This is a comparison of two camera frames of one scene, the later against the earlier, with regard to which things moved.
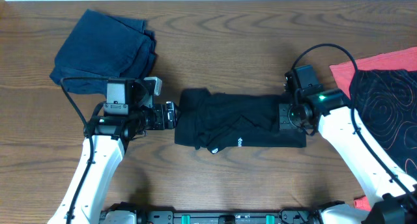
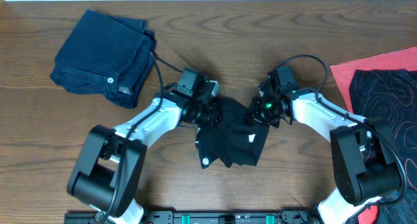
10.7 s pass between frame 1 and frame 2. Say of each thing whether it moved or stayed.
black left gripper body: moved
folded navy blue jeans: stayed
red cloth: stayed
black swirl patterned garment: stayed
